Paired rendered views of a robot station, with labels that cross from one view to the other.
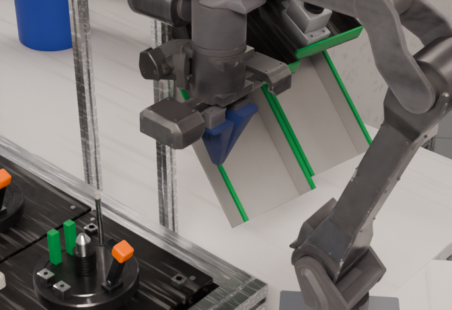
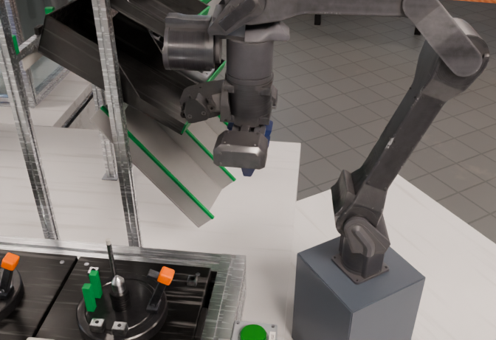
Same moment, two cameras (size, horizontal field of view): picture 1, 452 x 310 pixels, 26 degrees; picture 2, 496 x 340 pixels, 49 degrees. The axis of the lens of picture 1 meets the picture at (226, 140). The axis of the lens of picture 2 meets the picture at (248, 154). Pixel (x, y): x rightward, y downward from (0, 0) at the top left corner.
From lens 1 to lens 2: 0.57 m
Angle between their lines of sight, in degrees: 29
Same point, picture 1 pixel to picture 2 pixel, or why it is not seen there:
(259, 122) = (178, 147)
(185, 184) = (105, 214)
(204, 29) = (251, 63)
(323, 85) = not seen: hidden behind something
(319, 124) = (205, 138)
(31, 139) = not seen: outside the picture
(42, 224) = (48, 285)
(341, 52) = not seen: hidden behind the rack
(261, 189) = (201, 193)
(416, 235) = (276, 190)
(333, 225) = (369, 186)
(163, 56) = (204, 99)
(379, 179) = (412, 139)
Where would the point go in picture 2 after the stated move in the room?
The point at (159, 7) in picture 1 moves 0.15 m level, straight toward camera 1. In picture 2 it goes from (200, 56) to (286, 101)
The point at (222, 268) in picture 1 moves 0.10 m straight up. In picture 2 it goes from (207, 258) to (205, 215)
